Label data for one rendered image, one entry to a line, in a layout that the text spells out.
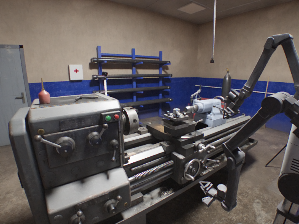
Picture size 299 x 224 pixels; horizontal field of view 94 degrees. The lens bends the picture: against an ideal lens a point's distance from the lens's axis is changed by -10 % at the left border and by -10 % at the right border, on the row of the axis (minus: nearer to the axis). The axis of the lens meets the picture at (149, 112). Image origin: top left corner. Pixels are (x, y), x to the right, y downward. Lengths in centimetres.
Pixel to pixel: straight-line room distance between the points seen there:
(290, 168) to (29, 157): 133
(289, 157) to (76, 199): 116
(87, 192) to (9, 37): 375
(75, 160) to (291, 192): 117
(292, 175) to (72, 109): 119
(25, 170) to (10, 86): 328
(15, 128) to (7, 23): 353
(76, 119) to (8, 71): 336
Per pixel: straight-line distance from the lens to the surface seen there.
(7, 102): 429
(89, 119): 100
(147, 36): 516
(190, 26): 655
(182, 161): 143
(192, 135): 150
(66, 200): 112
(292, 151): 91
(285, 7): 564
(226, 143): 95
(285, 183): 100
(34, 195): 119
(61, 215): 113
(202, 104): 201
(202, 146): 146
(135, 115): 131
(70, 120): 98
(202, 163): 162
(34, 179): 113
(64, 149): 96
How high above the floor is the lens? 152
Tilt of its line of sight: 15 degrees down
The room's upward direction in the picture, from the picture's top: straight up
